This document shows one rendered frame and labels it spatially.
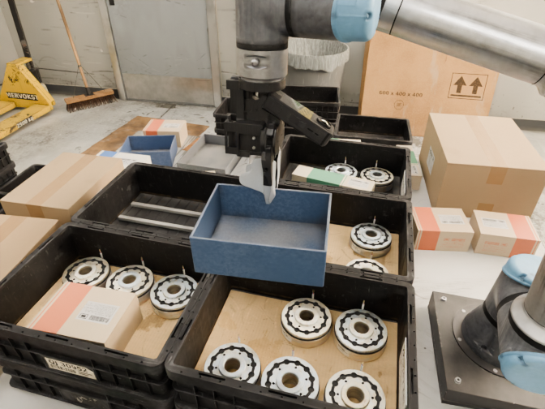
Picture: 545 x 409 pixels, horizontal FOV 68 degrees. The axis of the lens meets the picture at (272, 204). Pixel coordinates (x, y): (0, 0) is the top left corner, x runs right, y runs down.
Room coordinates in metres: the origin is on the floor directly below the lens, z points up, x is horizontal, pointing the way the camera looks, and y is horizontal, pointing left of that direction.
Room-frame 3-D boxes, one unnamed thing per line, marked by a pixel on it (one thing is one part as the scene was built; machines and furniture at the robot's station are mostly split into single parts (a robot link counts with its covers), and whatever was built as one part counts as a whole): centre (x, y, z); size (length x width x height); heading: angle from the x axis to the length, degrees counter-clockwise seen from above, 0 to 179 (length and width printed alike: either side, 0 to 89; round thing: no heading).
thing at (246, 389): (0.48, -0.05, 0.92); 0.40 x 0.30 x 0.02; 75
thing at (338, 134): (2.04, -0.54, 0.37); 0.40 x 0.30 x 0.45; 79
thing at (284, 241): (0.51, 0.01, 1.11); 0.20 x 0.15 x 0.07; 81
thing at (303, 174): (1.03, -0.18, 0.86); 0.24 x 0.06 x 0.06; 66
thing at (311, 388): (0.40, -0.03, 0.86); 0.10 x 0.10 x 0.01
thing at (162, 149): (1.50, 0.51, 0.74); 0.20 x 0.15 x 0.07; 93
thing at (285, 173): (1.06, -0.20, 0.87); 0.40 x 0.30 x 0.11; 75
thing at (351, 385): (0.38, -0.14, 0.86); 0.05 x 0.05 x 0.01
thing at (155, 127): (1.66, 0.47, 0.74); 0.16 x 0.12 x 0.07; 86
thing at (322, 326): (0.54, -0.07, 0.86); 0.10 x 0.10 x 0.01
